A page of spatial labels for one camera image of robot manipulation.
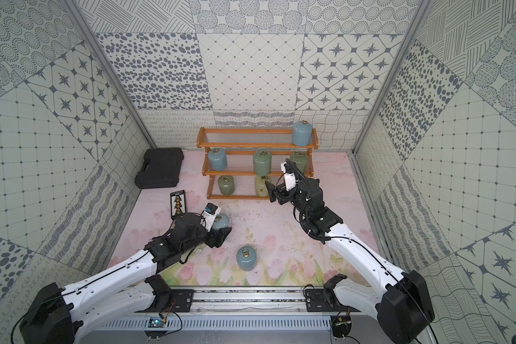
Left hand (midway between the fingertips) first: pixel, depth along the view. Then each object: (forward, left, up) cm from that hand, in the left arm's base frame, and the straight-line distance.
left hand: (227, 226), depth 79 cm
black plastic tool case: (+36, +42, -9) cm, 56 cm away
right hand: (+13, -19, +13) cm, 26 cm away
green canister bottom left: (+22, +4, -3) cm, 22 cm away
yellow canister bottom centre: (+21, -12, -4) cm, 25 cm away
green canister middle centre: (+24, -13, +10) cm, 29 cm away
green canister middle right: (+28, -29, +8) cm, 41 cm away
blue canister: (+25, +6, +10) cm, 28 cm away
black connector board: (+16, +27, -10) cm, 33 cm away
